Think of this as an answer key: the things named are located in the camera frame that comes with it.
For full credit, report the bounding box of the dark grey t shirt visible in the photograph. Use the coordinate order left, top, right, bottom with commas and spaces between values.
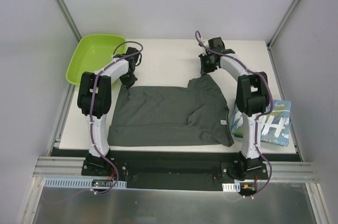
108, 74, 234, 147

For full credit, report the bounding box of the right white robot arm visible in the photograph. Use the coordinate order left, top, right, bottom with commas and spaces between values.
195, 31, 273, 179

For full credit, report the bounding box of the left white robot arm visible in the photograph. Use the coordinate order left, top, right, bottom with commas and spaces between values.
77, 47, 142, 176

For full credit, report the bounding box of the lime green plastic bin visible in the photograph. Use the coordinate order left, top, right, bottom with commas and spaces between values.
65, 34, 126, 86

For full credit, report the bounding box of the folded blue printed t shirt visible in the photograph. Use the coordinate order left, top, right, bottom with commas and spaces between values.
230, 99, 292, 146

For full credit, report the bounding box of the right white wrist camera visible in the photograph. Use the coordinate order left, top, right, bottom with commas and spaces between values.
198, 39, 209, 48

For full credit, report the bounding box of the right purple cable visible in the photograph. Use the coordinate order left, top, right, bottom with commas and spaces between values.
194, 30, 274, 201

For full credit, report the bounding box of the purple cable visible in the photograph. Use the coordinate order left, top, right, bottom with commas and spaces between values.
194, 30, 274, 201
88, 41, 145, 195

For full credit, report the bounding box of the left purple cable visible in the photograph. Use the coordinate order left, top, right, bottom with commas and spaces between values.
88, 41, 145, 195

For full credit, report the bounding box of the left aluminium frame post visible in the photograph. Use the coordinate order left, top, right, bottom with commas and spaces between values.
55, 0, 82, 42

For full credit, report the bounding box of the aluminium frame post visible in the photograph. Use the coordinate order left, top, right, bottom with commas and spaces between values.
55, 0, 82, 42
267, 0, 302, 50

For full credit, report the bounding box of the left white cable duct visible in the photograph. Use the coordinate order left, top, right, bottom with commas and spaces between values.
44, 178, 127, 190

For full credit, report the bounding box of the white cable duct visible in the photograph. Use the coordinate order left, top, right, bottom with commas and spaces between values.
44, 178, 127, 190
222, 182, 241, 193

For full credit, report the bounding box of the right white cable duct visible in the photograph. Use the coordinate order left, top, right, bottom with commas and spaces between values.
222, 182, 241, 193

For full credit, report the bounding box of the right aluminium frame post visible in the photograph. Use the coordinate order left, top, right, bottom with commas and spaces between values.
267, 0, 302, 50

